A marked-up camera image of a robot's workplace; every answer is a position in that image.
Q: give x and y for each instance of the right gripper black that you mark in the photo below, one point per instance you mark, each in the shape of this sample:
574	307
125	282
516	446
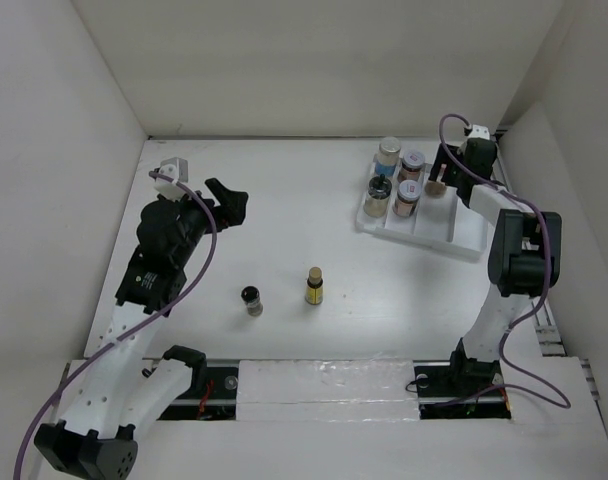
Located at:
442	156

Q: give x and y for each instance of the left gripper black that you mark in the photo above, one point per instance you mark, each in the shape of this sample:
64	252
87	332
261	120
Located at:
229	211

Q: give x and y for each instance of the pink lid spice bottle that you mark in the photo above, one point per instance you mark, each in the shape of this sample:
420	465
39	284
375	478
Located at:
433	186

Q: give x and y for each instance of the red label spice jar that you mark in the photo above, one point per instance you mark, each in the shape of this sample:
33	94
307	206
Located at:
407	197
411	166

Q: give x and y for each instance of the blue label silver lid jar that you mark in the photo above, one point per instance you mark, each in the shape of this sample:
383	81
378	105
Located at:
387	156

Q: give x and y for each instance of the black grinder top jar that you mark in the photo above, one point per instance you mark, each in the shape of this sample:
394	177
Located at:
377	196

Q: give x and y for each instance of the small black lid bottle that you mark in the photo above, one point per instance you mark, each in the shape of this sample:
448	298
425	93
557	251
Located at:
250	295

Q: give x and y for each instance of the yellow label cork bottle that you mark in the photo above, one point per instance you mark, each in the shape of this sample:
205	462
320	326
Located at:
314	286

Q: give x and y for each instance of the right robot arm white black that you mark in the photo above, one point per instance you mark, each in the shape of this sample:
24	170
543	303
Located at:
465	377

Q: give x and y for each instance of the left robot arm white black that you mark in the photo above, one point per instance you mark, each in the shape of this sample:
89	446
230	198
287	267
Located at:
98	436

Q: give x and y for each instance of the white divided organizer tray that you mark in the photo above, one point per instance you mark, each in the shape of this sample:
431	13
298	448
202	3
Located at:
441	223

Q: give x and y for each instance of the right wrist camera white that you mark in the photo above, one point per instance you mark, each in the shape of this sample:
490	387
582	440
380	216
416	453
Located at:
476	132

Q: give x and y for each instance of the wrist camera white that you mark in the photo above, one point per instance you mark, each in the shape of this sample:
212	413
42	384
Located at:
476	132
171	175

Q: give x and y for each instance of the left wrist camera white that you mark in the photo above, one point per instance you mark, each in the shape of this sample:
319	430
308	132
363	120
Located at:
171	175

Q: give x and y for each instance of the black mounting rail base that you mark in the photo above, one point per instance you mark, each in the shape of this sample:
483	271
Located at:
350	391

